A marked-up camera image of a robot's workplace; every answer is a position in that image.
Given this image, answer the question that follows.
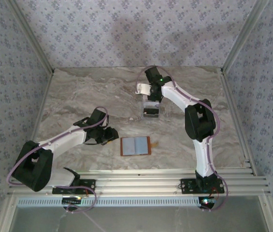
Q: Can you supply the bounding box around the light silver credit card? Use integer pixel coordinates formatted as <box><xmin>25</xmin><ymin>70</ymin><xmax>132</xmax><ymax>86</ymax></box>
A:
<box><xmin>144</xmin><ymin>101</ymin><xmax>160</xmax><ymax>110</ymax></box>

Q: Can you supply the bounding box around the brown leather card holder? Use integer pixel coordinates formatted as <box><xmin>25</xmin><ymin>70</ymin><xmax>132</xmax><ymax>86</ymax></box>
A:
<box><xmin>120</xmin><ymin>136</ymin><xmax>159</xmax><ymax>158</ymax></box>

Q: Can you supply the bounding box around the grey metal panel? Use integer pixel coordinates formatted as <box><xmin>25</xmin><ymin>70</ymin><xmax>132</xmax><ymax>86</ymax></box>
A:
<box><xmin>8</xmin><ymin>196</ymin><xmax>271</xmax><ymax>232</ymax></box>

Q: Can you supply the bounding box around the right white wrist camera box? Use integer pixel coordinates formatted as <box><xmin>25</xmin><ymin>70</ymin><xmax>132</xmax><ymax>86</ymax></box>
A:
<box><xmin>135</xmin><ymin>83</ymin><xmax>153</xmax><ymax>96</ymax></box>

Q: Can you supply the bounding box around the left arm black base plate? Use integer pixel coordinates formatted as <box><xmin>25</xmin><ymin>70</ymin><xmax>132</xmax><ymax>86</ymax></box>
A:
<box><xmin>52</xmin><ymin>179</ymin><xmax>97</xmax><ymax>195</ymax></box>

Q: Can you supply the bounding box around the long aluminium mounting rail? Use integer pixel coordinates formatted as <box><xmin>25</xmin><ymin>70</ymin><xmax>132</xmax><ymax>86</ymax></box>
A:
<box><xmin>7</xmin><ymin>168</ymin><xmax>271</xmax><ymax>197</ymax></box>

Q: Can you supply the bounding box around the aluminium side rail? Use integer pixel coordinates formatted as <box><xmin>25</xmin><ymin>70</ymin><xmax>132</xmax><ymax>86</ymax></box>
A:
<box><xmin>19</xmin><ymin>72</ymin><xmax>54</xmax><ymax>177</ymax></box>
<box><xmin>219</xmin><ymin>68</ymin><xmax>258</xmax><ymax>176</ymax></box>

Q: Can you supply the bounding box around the grey slotted cable duct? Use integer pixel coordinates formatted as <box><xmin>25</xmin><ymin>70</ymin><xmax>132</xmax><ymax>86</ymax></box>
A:
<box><xmin>17</xmin><ymin>198</ymin><xmax>201</xmax><ymax>208</ymax></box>

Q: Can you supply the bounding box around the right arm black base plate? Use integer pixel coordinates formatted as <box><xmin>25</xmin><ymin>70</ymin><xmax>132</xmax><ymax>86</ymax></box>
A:
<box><xmin>180</xmin><ymin>178</ymin><xmax>225</xmax><ymax>195</ymax></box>

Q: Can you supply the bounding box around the aluminium corner post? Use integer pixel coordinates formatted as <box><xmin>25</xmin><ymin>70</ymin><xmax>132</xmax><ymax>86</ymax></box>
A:
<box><xmin>5</xmin><ymin>0</ymin><xmax>55</xmax><ymax>74</ymax></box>
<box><xmin>220</xmin><ymin>0</ymin><xmax>270</xmax><ymax>74</ymax></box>

